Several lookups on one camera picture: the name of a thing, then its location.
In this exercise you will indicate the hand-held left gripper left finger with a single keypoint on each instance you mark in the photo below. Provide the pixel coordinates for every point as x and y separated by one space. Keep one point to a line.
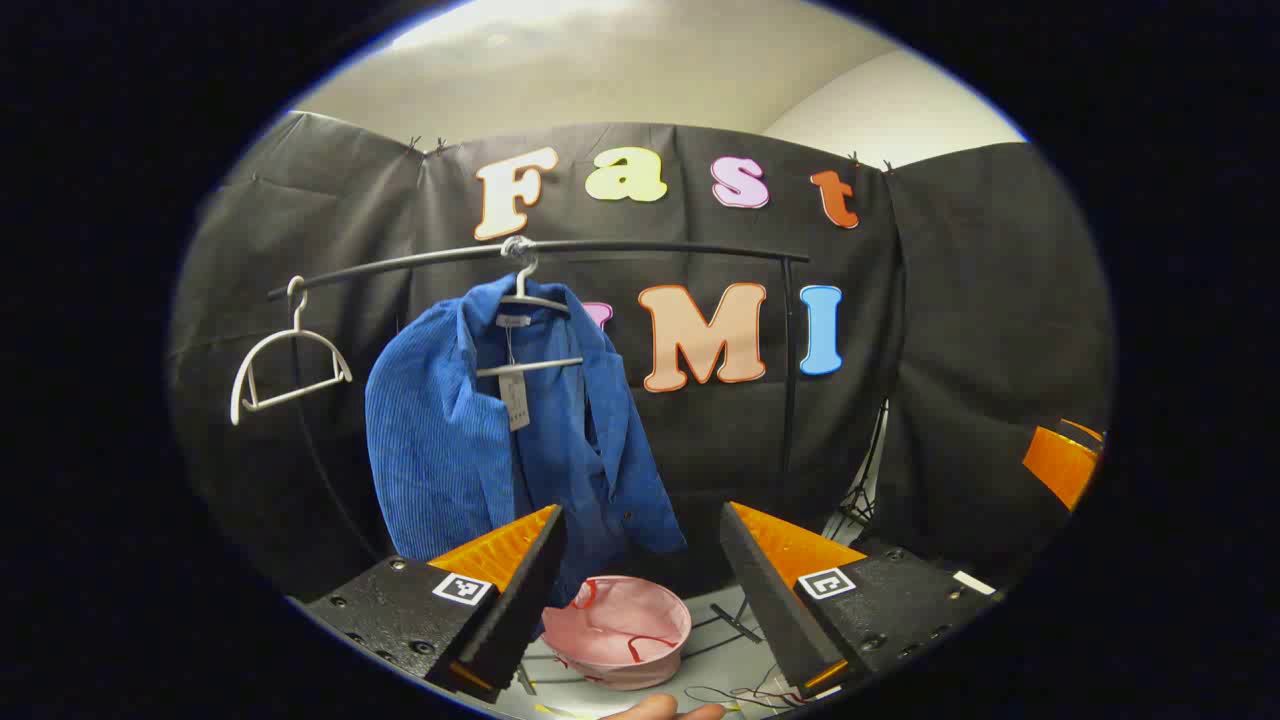
520 600

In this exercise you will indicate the black tripod stand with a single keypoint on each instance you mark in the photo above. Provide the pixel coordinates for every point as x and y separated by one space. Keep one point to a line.
862 500

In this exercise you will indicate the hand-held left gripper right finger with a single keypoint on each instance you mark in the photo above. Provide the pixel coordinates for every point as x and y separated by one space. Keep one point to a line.
765 600

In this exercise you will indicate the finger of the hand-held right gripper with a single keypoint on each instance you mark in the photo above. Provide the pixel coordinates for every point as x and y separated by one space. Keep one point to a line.
1060 465

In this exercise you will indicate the pink laundry hamper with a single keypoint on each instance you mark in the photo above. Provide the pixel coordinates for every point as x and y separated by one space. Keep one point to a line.
620 625

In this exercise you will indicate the black metal clothes rack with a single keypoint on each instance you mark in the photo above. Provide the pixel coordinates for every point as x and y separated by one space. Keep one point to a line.
650 246

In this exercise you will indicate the white plastic hanger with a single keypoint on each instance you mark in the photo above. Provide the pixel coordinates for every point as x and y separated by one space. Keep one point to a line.
530 366
297 312

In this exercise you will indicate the white paper garment tag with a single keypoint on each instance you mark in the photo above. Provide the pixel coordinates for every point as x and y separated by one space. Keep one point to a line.
515 405

